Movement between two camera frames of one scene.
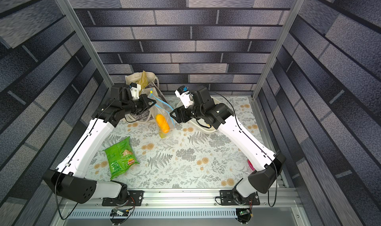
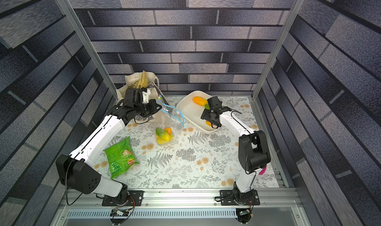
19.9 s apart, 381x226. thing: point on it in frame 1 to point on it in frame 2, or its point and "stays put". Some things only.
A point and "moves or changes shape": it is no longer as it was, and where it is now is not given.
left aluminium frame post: [75, 19] stays put
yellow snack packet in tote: [143, 81] stays put
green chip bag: [121, 157] stays put
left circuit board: [119, 212] stays put
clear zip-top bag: [164, 122] moves or changes shape
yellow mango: [162, 135] to [164, 141]
